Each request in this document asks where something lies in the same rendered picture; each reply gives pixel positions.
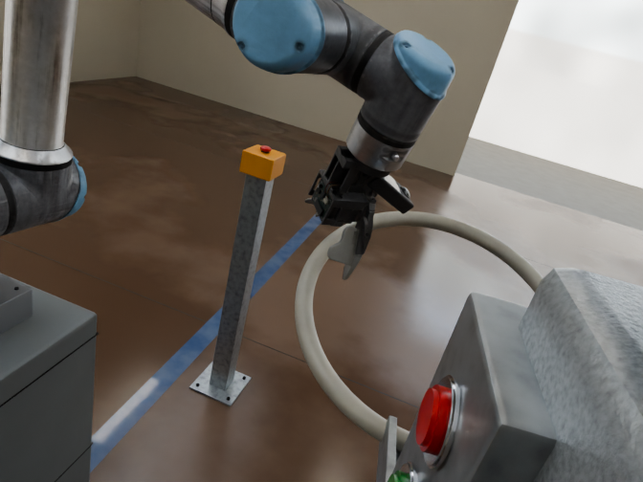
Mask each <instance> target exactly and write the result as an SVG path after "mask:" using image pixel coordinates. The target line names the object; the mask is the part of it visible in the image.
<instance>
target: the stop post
mask: <svg viewBox="0 0 643 482"><path fill-rule="evenodd" d="M260 146H262V145H259V144H257V145H254V146H252V147H249V148H247V149H245V150H243V151H242V157H241V163H240V168H239V171H240V172H243V173H246V179H245V184H244V189H243V195H242V200H241V206H240V211H239V216H238V222H237V228H236V233H235V239H234V244H233V254H232V260H231V265H230V270H229V276H228V281H227V287H226V293H225V297H224V303H223V309H222V314H221V319H220V325H219V330H218V336H217V342H216V346H215V352H214V357H213V361H212V363H211V364H210V365H209V366H208V367H207V368H206V369H205V370H204V371H203V373H202V374H201V375H200V376H199V377H198V378H197V379H196V380H195V381H194V382H193V384H192V385H191V386H190V387H189V388H190V389H192V390H194V391H196V392H199V393H201V394H203V395H205V396H207V397H210V398H212V399H214V400H215V401H217V402H220V403H222V404H224V405H227V406H231V405H232V404H233V402H234V401H235V400H236V398H237V397H238V395H239V394H240V393H241V391H242V390H243V389H244V387H245V386H246V385H247V383H248V382H249V381H250V379H251V377H249V376H247V375H244V374H242V373H240V372H237V371H235V368H236V363H237V359H238V354H239V349H240V344H241V340H242V335H243V330H244V325H245V320H246V316H247V311H248V306H249V302H250V297H251V292H252V288H253V283H254V278H255V269H256V264H257V259H258V255H259V250H260V246H261V241H262V236H263V232H264V227H265V222H266V217H267V212H268V207H269V203H270V198H271V193H272V189H273V184H274V179H275V178H276V177H278V176H279V175H281V174H282V172H283V168H284V163H285V158H286V154H285V153H282V152H279V151H276V150H274V149H272V150H271V152H265V151H262V150H260Z"/></svg>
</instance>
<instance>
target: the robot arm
mask: <svg viewBox="0 0 643 482"><path fill-rule="evenodd" d="M186 1H187V2H188V3H190V4H191V5H192V6H194V7H195V8H196V9H197V10H199V11H200V12H202V13H203V14H205V15H206V16H207V17H208V18H210V19H211V20H212V21H214V22H215V23H216V24H218V25H219V26H220V27H222V28H223V29H224V30H225V32H226V33H227V34H228V35H230V36H231V37H232V38H234V39H235V41H236V44H237V46H238V48H239V50H240V51H241V53H242V54H243V55H244V56H245V57H246V58H247V59H248V60H249V61H250V62H251V63H253V64H254V65H255V66H256V67H258V68H260V69H263V70H265V71H267V72H270V73H273V74H278V75H291V74H314V75H328V76H330V77H332V78H334V79H335V80H337V81H338V82H340V83H341V84H342V85H343V86H345V87H346V88H348V89H349V90H351V91H352V92H354V93H355V94H357V95H358V96H359V97H361V98H363V99H364V100H365V102H364V104H363V106H362V108H361V110H360V113H359V115H358V116H357V119H356V120H355V122H354V124H353V126H352V128H351V130H350V132H349V134H348V136H347V138H346V144H347V146H342V145H338V147H337V149H336V151H335V153H334V155H333V157H332V159H331V161H330V163H329V165H328V167H327V169H326V170H324V169H320V170H319V172H318V175H317V177H316V179H315V181H314V183H313V185H312V186H311V188H310V191H309V193H308V195H313V196H312V198H308V199H306V200H305V203H308V204H312V205H314V206H315V208H316V211H317V212H316V217H320V219H321V224H322V225H330V226H332V227H342V226H343V224H344V223H346V224H351V223H352V222H357V223H356V227H355V228H354V227H353V226H347V227H345V228H344V230H343V234H342V239H341V240H340V242H338V243H336V244H334V245H332V246H330V247H329V249H328V252H327V256H328V258H329V259H331V260H334V261H337V262H340V263H344V264H345V265H344V273H343V280H346V279H348V278H349V276H350V275H351V274H352V272H353V271H354V269H355V268H356V266H357V265H358V263H359V261H360V260H361V258H362V256H363V254H364V253H365V251H366V247H367V245H368V242H369V240H370V237H371V234H372V228H373V216H374V211H375V207H376V202H377V201H376V199H375V197H376V196H377V194H379V195H380V196H381V197H382V198H384V199H385V200H386V201H387V202H389V203H390V204H391V205H392V206H393V207H395V208H396V209H397V210H399V211H400V212H401V213H403V214H404V213H406V212H408V211H409V210H410V209H412V208H413V203H412V201H411V199H410V193H409V191H408V190H407V189H406V188H405V187H403V186H401V185H400V184H399V183H398V182H397V181H395V180H394V179H393V178H392V177H391V176H390V175H389V173H390V172H391V171H396V170H397V169H399V168H400V167H401V166H402V164H403V162H404V161H405V159H406V158H407V157H408V155H409V154H410V151H411V150H412V148H413V146H414V144H415V143H416V141H417V139H418V138H419V136H420V134H421V133H422V131H423V129H424V128H425V126H426V124H427V123H428V121H429V119H430V118H431V116H432V114H433V112H434V110H435V109H436V107H437V105H438V104H439V102H440V101H441V100H442V99H444V98H445V96H446V93H447V89H448V88H449V86H450V84H451V82H452V80H453V79H454V76H455V66H454V63H453V61H452V60H451V58H450V57H449V56H448V55H447V53H446V52H445V51H444V50H442V49H441V48H440V47H439V46H438V45H437V44H435V43H434V42H432V41H431V40H429V39H427V38H425V37H424V36H423V35H422V34H419V33H416V32H413V31H407V30H404V31H401V32H399V33H397V34H394V33H392V32H390V31H389V30H387V29H385V28H384V27H382V26H381V25H379V24H378V23H376V22H374V21H373V20H371V19H370V18H368V17H367V16H365V15H363V14H362V13H360V12H359V11H357V10H355V9H353V8H352V7H350V6H349V5H347V4H346V3H345V2H344V0H186ZM77 14H78V0H6V3H5V24H4V45H3V65H2V86H1V107H0V236H2V235H6V234H9V233H13V232H17V231H20V230H26V229H29V228H33V227H36V226H40V225H44V224H47V223H52V222H56V221H59V220H61V219H63V218H65V217H67V216H70V215H72V214H74V213H75V212H77V211H78V210H79V209H80V208H81V206H82V205H83V203H84V200H85V198H84V196H85V195H86V192H87V183H86V177H85V174H84V171H83V168H82V167H81V166H79V165H78V160H77V159H76V158H75V157H74V156H73V151H72V149H71V148H70V147H69V146H68V145H67V144H66V143H65V142H64V133H65V123H66V115H67V105H68V97H69V87H70V78H71V69H72V60H73V50H74V42H75V32H76V23H77ZM319 178H321V180H320V182H319V184H318V186H317V188H316V189H314V187H315V185H316V183H317V181H318V179H319Z"/></svg>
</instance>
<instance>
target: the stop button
mask: <svg viewBox="0 0 643 482"><path fill-rule="evenodd" d="M447 413H448V391H447V388H446V387H445V386H442V385H439V384H435V385H434V386H433V387H432V388H429V389H428V390H427V392H426V393H425V396H424V398H423V400H422V403H421V406H420V409H419V413H418V418H417V424H416V442H417V444H418V445H419V446H420V449H421V450H422V451H423V452H426V453H429V454H433V453H434V452H435V450H436V449H437V447H438V445H439V443H440V440H441V437H442V434H443V431H444V427H445V424H446V419H447Z"/></svg>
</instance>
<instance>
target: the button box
mask: <svg viewBox="0 0 643 482"><path fill-rule="evenodd" d="M526 310H527V308H526V307H524V306H521V305H519V304H515V303H512V302H509V301H505V300H502V299H498V298H495V297H491V296H486V295H483V294H479V293H470V294H469V296H468V297H467V299H466V302H465V304H464V306H463V309H462V311H461V313H460V316H459V318H458V320H457V323H456V325H455V328H454V330H453V332H452V335H451V337H450V339H449V342H448V344H447V346H446V349H445V351H444V353H443V356H442V358H441V360H440V363H439V365H438V366H437V369H436V371H435V373H434V376H433V378H432V382H431V384H430V386H429V388H432V387H433V386H434V385H435V384H439V382H440V381H441V380H442V378H444V377H446V376H447V375H452V376H454V377H455V379H456V381H457V383H458V387H459V395H460V401H459V413H458V420H457V425H456V430H455V437H454V440H453V443H452V446H451V449H450V451H449V453H448V455H447V457H446V459H445V461H444V462H443V464H442V465H441V466H440V467H438V468H437V469H435V470H432V469H430V468H429V467H428V465H427V464H426V462H425V459H424V453H423V451H422V450H421V449H420V446H419V445H418V444H417V442H416V424H417V418H418V413H419V411H418V413H417V416H416V418H415V420H414V423H413V425H412V427H411V430H410V433H409V436H408V438H407V440H406V443H405V445H404V446H403V449H402V451H401V453H400V456H399V458H398V460H397V463H396V465H395V467H394V470H393V472H392V473H393V474H395V472H396V471H400V470H401V468H402V466H403V465H404V464H405V463H407V462H408V461H411V462H412V463H413V465H414V466H415V468H416V472H417V482H533V481H534V480H535V478H536V477H537V475H538V473H539V472H540V470H541V468H542V467H543V465H544V463H545V461H546V460H547V458H548V456H549V455H550V453H551V452H552V450H553V449H554V447H555V444H556V441H557V437H556V430H555V428H554V426H553V423H552V420H551V418H550V415H549V412H548V409H547V406H546V404H545V401H544V398H543V394H542V392H541V389H540V386H539V383H538V381H537V378H536V375H535V372H534V369H533V367H532V364H531V361H530V359H529V356H528V354H527V351H526V348H525V345H524V343H523V340H522V337H521V332H520V330H519V325H520V323H521V320H522V318H523V316H524V314H525V312H526Z"/></svg>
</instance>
